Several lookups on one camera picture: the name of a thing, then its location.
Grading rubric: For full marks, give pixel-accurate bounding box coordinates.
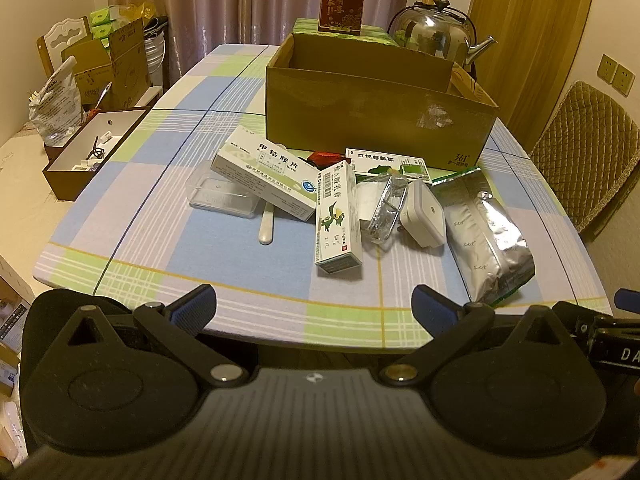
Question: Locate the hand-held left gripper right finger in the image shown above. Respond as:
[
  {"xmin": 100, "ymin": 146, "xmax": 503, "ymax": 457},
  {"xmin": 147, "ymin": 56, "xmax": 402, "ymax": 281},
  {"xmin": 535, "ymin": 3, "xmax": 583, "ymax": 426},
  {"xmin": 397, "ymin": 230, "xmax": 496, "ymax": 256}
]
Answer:
[{"xmin": 377, "ymin": 284, "xmax": 583, "ymax": 388}]

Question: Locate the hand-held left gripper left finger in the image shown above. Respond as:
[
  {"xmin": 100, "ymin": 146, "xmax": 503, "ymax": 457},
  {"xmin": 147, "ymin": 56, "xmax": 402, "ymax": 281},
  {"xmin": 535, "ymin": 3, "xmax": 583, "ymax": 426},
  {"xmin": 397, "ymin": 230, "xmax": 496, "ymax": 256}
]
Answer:
[{"xmin": 65, "ymin": 284, "xmax": 251, "ymax": 388}]

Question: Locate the silver foil bag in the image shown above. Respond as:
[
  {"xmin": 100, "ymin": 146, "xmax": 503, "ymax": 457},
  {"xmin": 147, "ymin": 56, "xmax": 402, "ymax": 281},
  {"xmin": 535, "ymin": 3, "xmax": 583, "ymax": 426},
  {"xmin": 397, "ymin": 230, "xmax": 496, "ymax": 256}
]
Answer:
[{"xmin": 430, "ymin": 167, "xmax": 536, "ymax": 306}]

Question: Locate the white plug adapter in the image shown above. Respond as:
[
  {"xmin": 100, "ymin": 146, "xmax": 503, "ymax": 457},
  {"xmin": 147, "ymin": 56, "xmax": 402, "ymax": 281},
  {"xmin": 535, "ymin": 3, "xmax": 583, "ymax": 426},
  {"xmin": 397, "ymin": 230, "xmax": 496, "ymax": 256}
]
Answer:
[{"xmin": 398, "ymin": 179, "xmax": 447, "ymax": 248}]

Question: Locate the white plastic spoon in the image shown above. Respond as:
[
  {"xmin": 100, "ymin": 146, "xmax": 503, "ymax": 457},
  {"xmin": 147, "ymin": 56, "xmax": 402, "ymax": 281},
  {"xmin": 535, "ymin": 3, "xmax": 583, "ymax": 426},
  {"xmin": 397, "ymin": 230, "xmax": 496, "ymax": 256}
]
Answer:
[{"xmin": 257, "ymin": 199, "xmax": 277, "ymax": 246}]

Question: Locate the clear plastic case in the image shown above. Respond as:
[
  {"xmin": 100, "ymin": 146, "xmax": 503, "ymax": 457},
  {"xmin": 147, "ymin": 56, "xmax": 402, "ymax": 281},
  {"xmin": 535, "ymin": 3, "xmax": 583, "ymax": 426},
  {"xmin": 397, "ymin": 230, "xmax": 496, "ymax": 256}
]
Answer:
[{"xmin": 186, "ymin": 160, "xmax": 261, "ymax": 219}]

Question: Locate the white packet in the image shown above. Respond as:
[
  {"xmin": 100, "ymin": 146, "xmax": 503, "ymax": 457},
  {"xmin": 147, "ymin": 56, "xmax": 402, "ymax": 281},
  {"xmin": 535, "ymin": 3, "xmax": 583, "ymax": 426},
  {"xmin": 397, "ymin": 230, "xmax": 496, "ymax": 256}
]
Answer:
[{"xmin": 356, "ymin": 180, "xmax": 387, "ymax": 222}]

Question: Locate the narrow white green ointment box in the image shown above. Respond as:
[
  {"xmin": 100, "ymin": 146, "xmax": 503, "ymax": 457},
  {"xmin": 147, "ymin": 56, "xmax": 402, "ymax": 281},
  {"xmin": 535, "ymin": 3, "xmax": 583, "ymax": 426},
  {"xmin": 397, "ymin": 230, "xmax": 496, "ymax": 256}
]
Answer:
[{"xmin": 314, "ymin": 162, "xmax": 363, "ymax": 277}]

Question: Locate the large white medicine box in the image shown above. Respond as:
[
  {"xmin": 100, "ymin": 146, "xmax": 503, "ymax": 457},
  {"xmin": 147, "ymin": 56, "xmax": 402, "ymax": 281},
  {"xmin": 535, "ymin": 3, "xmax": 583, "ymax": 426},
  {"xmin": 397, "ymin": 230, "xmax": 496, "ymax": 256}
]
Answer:
[{"xmin": 210, "ymin": 125, "xmax": 321, "ymax": 222}]

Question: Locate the green and white medicine box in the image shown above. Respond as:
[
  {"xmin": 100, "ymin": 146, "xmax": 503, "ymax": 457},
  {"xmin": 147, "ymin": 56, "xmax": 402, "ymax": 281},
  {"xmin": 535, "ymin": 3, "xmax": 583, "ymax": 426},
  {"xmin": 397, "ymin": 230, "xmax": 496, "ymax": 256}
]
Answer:
[{"xmin": 345, "ymin": 147, "xmax": 433, "ymax": 183}]

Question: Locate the large cardboard box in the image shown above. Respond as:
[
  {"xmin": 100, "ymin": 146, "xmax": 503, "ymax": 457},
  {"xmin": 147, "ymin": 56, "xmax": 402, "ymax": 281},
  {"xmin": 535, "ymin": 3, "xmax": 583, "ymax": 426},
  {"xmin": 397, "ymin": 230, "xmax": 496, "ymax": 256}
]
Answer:
[{"xmin": 265, "ymin": 32, "xmax": 499, "ymax": 170}]

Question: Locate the quilted chair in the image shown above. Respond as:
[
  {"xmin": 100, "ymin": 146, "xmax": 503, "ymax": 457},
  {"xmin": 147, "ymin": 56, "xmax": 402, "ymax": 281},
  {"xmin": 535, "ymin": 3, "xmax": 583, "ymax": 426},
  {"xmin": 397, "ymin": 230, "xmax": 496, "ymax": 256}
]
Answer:
[{"xmin": 530, "ymin": 80, "xmax": 640, "ymax": 233}]

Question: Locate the brown tray box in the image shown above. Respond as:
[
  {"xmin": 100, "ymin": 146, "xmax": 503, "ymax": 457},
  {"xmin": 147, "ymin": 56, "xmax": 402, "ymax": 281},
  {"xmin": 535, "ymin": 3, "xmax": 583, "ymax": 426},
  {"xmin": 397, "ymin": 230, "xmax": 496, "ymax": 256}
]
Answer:
[{"xmin": 42, "ymin": 108, "xmax": 153, "ymax": 202}]

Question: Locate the crumpled printed plastic bag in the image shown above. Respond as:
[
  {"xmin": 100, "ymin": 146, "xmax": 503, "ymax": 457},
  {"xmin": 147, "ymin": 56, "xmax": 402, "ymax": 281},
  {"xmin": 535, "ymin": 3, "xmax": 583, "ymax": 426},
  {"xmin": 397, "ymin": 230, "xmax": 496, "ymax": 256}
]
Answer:
[{"xmin": 27, "ymin": 55, "xmax": 83, "ymax": 147}]

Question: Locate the open brown shipping carton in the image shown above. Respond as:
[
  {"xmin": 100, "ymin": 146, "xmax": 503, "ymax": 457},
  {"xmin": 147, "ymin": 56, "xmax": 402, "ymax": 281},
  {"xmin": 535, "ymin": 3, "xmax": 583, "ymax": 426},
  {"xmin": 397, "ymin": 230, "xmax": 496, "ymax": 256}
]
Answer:
[{"xmin": 60, "ymin": 17, "xmax": 151, "ymax": 111}]

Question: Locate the stainless steel kettle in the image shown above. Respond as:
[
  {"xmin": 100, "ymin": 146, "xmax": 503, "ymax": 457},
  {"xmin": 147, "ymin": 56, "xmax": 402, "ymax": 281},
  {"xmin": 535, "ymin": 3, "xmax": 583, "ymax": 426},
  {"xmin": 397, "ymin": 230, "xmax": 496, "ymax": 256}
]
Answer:
[{"xmin": 387, "ymin": 0, "xmax": 499, "ymax": 73}]

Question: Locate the wooden door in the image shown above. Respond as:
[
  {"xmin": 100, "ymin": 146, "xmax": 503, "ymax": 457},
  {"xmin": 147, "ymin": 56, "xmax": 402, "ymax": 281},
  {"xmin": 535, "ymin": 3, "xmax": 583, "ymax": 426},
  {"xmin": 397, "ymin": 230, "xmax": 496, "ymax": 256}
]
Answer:
[{"xmin": 467, "ymin": 0, "xmax": 598, "ymax": 126}]

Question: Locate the stack of green boxes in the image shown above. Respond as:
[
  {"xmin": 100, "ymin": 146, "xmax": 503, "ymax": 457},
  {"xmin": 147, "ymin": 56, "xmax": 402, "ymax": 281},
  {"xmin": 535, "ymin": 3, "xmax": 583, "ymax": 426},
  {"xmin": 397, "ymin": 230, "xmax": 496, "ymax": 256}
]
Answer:
[{"xmin": 90, "ymin": 4, "xmax": 123, "ymax": 41}]

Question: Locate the yellow plastic bag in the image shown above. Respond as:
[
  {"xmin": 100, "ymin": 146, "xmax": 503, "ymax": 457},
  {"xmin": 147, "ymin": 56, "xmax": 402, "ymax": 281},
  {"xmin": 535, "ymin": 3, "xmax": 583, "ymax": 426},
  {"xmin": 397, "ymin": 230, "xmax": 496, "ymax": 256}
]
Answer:
[{"xmin": 117, "ymin": 2, "xmax": 157, "ymax": 23}]

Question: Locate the white carved chair back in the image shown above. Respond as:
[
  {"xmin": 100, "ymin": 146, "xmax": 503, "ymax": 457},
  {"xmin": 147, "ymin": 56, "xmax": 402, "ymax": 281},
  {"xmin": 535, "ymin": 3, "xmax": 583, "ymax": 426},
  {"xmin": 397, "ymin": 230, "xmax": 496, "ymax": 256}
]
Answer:
[{"xmin": 36, "ymin": 14, "xmax": 96, "ymax": 78}]

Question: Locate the beige curtain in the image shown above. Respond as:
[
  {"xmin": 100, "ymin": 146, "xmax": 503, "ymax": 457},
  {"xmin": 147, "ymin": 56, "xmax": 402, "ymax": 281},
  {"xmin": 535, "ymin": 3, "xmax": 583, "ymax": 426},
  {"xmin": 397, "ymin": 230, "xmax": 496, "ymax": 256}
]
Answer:
[{"xmin": 107, "ymin": 0, "xmax": 416, "ymax": 86}]

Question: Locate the red tea box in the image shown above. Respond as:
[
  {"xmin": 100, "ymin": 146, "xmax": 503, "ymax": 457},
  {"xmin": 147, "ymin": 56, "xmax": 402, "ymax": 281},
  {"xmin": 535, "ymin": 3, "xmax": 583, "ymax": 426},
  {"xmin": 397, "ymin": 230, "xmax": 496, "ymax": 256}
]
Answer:
[{"xmin": 318, "ymin": 0, "xmax": 368, "ymax": 37}]

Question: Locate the wall socket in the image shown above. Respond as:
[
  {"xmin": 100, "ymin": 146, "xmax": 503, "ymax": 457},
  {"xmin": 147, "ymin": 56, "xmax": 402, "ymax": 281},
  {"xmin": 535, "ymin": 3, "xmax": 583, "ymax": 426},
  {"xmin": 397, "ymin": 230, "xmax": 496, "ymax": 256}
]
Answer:
[
  {"xmin": 598, "ymin": 54, "xmax": 618, "ymax": 86},
  {"xmin": 614, "ymin": 63, "xmax": 636, "ymax": 97}
]

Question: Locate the red handled tool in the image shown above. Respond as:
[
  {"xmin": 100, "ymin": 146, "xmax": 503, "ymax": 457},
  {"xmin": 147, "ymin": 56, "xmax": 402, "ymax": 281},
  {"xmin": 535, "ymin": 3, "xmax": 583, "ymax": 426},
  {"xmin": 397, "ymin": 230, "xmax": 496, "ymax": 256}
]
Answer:
[{"xmin": 82, "ymin": 81, "xmax": 113, "ymax": 122}]

